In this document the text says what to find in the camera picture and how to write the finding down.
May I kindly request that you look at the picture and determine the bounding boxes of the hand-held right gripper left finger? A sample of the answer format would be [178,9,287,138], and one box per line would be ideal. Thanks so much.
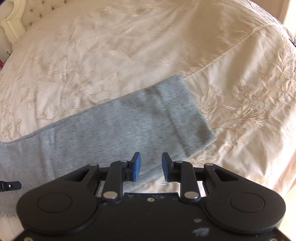
[63,152,142,202]

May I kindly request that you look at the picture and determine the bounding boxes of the cream embroidered bedspread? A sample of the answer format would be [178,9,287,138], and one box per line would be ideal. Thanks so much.
[0,0,296,227]

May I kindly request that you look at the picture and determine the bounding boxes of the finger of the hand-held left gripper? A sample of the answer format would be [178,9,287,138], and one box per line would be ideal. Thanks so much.
[0,181,22,192]

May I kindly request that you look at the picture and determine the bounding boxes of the cream tufted headboard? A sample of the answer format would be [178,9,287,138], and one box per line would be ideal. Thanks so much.
[0,0,70,45]

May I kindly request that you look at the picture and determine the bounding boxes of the light blue speckled pants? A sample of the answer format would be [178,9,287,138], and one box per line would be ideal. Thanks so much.
[0,75,217,217]

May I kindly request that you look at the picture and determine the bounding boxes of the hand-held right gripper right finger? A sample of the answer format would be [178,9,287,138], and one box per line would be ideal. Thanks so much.
[161,152,240,202]

